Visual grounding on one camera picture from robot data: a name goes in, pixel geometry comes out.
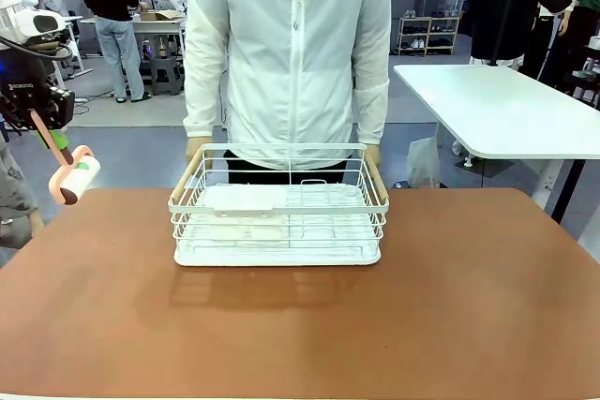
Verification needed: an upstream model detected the person's left hand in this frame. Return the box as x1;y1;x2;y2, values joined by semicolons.
362;142;383;170

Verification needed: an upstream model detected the person in black coat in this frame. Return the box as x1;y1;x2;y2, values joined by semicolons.
467;0;575;71

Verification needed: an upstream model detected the white plastic bag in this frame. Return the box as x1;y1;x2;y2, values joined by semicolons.
406;136;443;190

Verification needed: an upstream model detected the grey plastic stool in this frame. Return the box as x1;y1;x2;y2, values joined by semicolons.
149;55;185;96

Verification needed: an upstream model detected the person's left forearm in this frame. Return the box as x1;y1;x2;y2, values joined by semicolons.
352;80;392;147

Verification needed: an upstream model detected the wooden shoe rack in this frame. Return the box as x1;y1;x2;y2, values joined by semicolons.
397;15;461;57

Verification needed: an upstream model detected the person's right forearm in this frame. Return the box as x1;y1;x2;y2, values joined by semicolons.
182;75;232;141

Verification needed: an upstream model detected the open cardboard box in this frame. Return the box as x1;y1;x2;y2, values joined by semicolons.
139;8;187;23

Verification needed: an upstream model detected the pink lint roller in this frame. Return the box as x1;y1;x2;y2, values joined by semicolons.
29;109;102;207

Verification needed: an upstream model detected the person's right hand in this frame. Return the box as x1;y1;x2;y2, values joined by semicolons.
184;136;215;172

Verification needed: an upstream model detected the white side table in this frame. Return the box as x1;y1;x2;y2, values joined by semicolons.
392;63;600;224

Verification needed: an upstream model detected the black equipment stand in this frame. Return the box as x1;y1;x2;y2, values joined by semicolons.
570;36;600;107

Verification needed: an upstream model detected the person in cream top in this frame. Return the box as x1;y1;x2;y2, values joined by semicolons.
521;0;585;81

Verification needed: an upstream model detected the white wire dish rack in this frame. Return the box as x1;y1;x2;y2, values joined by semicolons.
167;141;391;268

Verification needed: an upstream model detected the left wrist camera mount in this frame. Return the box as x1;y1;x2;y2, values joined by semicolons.
47;86;77;130

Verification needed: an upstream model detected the white background work table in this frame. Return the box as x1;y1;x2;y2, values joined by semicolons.
79;15;188;92

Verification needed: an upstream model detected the person in white jacket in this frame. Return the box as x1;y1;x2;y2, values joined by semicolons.
182;0;392;185

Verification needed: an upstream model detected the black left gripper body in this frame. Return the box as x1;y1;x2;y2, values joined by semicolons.
0;54;53;132

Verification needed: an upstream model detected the bystander in grey clothing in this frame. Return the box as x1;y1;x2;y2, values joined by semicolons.
0;136;46;252

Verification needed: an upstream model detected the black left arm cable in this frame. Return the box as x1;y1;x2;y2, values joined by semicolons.
0;36;74;62

